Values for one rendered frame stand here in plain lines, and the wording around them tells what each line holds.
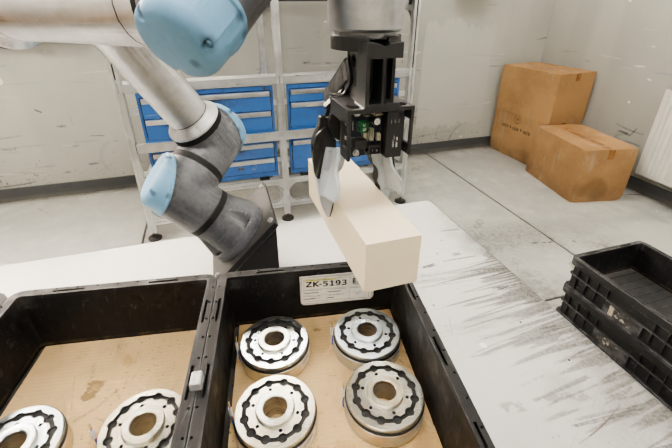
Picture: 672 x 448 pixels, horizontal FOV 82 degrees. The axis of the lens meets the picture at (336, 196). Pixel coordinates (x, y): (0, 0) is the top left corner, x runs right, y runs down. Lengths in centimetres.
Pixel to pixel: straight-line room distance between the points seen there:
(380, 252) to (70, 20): 37
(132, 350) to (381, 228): 47
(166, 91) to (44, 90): 258
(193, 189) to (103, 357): 33
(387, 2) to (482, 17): 349
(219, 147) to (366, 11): 56
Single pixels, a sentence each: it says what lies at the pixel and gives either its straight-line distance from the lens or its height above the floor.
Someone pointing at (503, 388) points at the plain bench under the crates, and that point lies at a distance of 83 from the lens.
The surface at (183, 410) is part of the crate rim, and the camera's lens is 50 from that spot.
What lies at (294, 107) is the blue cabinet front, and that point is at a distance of 237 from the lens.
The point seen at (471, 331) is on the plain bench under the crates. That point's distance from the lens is 91.
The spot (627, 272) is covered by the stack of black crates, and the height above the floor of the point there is 49.
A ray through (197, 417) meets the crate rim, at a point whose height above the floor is 93.
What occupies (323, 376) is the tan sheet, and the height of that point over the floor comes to 83.
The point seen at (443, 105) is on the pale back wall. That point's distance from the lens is 382.
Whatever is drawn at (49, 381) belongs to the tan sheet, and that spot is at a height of 83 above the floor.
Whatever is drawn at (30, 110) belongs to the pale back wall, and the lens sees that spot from 342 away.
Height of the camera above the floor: 132
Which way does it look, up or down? 27 degrees down
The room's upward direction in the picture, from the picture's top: straight up
